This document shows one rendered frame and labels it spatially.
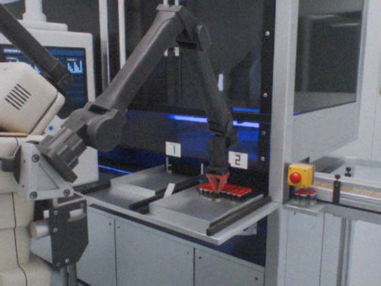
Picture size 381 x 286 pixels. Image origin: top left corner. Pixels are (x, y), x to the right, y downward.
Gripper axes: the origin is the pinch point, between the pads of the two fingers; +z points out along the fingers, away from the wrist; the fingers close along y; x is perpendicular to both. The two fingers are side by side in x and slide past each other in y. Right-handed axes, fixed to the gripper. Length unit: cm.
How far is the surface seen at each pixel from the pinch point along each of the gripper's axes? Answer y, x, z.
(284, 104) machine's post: 13.9, -20.5, -29.9
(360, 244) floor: 191, -52, 96
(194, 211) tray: -7.3, 6.3, 6.3
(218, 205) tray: 1.3, 0.5, 6.5
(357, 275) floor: 139, -50, 96
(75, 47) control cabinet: 22, 79, -55
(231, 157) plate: 19.0, 1.0, -7.9
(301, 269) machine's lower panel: 37, -25, 45
